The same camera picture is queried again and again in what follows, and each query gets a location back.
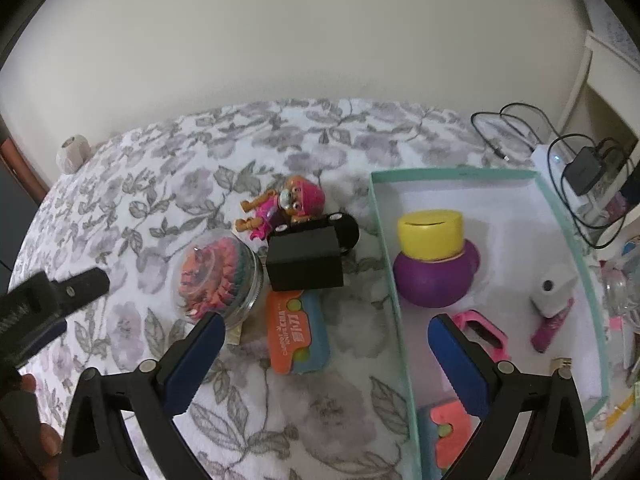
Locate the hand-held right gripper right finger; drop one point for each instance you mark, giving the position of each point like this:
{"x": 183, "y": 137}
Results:
{"x": 460, "y": 365}

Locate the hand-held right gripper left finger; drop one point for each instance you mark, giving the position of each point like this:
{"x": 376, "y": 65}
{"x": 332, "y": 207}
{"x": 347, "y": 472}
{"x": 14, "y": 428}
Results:
{"x": 195, "y": 355}

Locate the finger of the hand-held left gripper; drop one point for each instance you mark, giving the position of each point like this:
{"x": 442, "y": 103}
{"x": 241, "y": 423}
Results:
{"x": 45, "y": 337}
{"x": 82, "y": 285}

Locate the pink child watch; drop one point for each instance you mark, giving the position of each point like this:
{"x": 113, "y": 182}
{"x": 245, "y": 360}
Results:
{"x": 467, "y": 320}

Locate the purple round toy yellow cap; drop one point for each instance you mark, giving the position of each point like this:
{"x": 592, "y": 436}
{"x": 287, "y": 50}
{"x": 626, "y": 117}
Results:
{"x": 430, "y": 280}

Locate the magenta tube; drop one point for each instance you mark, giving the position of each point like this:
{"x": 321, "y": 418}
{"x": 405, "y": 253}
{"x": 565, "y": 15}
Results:
{"x": 547, "y": 335}

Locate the gold patterned lighter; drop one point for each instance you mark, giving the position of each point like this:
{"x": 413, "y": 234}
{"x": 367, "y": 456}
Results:
{"x": 560, "y": 361}

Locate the white smartwatch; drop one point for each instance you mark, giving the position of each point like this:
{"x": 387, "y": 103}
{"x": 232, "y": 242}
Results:
{"x": 555, "y": 285}

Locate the small black box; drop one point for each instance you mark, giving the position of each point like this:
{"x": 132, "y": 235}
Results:
{"x": 305, "y": 260}

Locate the doll with pink hair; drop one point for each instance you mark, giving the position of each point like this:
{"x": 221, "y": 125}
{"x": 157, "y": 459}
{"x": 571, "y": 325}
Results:
{"x": 300, "y": 195}

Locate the person's left hand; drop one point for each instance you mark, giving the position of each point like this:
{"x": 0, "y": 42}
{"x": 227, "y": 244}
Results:
{"x": 50, "y": 445}

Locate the dark cabinet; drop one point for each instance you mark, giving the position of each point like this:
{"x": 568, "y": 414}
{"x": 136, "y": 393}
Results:
{"x": 15, "y": 210}

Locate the floral fleece blanket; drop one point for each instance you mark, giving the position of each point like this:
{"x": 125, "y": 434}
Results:
{"x": 150, "y": 170}

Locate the clear plastic container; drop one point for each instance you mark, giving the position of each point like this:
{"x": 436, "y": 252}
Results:
{"x": 620, "y": 285}

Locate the white power strip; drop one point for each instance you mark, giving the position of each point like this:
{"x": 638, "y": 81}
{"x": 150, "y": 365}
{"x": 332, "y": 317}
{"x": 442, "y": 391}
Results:
{"x": 547, "y": 160}

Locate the white shelf unit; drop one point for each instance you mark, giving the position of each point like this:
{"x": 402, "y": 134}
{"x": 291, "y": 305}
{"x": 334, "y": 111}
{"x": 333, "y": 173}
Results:
{"x": 600, "y": 60}

